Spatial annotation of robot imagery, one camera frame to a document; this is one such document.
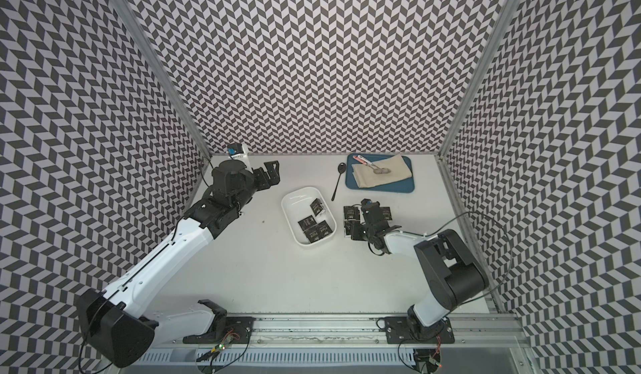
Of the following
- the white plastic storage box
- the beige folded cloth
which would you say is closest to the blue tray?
the beige folded cloth

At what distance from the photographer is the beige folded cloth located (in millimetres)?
1092

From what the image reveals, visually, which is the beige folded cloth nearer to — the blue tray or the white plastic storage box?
the blue tray

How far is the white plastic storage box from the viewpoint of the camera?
3.11ft
